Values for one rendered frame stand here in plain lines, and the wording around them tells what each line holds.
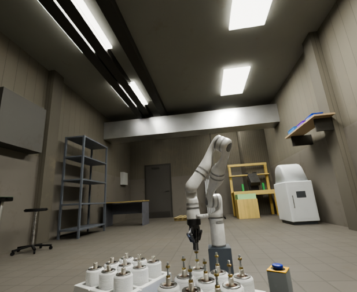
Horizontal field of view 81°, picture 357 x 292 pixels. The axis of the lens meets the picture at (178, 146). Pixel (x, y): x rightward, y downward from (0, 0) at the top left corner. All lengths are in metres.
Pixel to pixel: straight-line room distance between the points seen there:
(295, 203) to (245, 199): 1.95
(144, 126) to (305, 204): 4.81
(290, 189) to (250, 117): 2.70
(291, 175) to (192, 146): 4.79
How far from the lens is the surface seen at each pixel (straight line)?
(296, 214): 4.99
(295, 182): 5.03
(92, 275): 1.43
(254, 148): 8.24
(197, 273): 1.21
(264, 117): 6.86
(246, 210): 6.58
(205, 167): 1.19
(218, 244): 1.47
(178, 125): 6.64
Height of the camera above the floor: 0.59
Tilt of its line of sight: 15 degrees up
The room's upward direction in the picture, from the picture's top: 3 degrees counter-clockwise
